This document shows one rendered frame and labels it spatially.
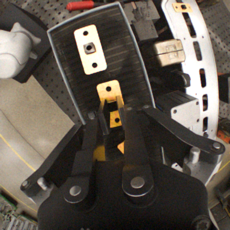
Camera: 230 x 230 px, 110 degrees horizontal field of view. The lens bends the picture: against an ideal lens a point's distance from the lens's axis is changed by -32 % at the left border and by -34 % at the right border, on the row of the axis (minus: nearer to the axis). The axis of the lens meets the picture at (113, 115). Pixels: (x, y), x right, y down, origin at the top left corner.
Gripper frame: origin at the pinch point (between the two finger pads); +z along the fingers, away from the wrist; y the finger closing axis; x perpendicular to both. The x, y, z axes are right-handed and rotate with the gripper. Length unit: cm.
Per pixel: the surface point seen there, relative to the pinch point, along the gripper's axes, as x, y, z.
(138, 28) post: 14.1, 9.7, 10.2
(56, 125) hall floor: -40, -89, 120
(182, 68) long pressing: 2.1, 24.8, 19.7
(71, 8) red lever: 20.3, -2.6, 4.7
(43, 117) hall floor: -24, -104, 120
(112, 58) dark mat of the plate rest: 7.8, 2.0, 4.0
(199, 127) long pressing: -22.8, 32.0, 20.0
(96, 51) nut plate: 9.7, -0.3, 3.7
